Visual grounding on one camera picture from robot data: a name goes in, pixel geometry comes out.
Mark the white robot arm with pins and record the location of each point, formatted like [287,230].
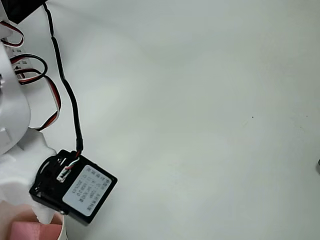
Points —
[12,107]

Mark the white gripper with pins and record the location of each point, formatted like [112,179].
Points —
[18,163]

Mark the pink block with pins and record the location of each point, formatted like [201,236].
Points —
[32,231]

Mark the paper cup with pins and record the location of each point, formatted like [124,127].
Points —
[10,212]

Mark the black servo motor with label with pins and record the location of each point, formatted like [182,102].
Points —
[82,190]

